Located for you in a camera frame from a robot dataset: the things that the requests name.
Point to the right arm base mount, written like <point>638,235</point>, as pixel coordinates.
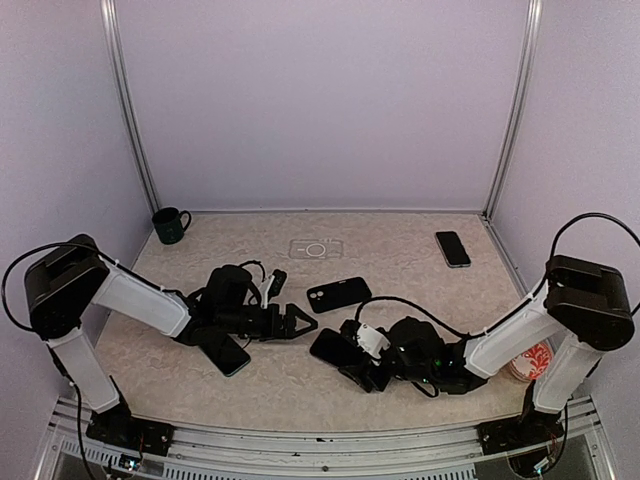
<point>530,427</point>

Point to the red white patterned bowl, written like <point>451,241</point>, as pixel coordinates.
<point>531,364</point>

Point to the black phone case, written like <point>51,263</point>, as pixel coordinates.
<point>339,294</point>

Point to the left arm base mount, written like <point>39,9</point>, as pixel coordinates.
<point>118,427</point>

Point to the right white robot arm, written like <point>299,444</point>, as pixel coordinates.
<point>586,301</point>

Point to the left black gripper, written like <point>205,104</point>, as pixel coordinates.
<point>287,331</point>

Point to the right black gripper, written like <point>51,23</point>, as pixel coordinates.
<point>366,377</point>

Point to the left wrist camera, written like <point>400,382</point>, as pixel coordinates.
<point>271,287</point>

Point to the clear camera-cutout phone case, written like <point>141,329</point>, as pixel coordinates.
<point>315,249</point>

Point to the blue smartphone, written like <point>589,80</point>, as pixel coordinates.
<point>452,249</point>

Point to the left aluminium frame post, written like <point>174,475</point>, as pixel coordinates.
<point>115,50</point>

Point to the teal-edged smartphone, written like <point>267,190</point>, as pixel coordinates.
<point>226,354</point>

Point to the front aluminium rail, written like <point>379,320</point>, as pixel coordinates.
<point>204,452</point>

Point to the dark green mug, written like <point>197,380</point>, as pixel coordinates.
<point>171,224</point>

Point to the aluminium frame post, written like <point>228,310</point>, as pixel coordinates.
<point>115,50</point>
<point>516,112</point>

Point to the right aluminium frame post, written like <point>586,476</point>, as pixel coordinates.
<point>516,112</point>

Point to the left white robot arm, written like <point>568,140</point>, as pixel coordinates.
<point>127,294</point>

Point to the purple-edged smartphone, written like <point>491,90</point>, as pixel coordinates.
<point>332,348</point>

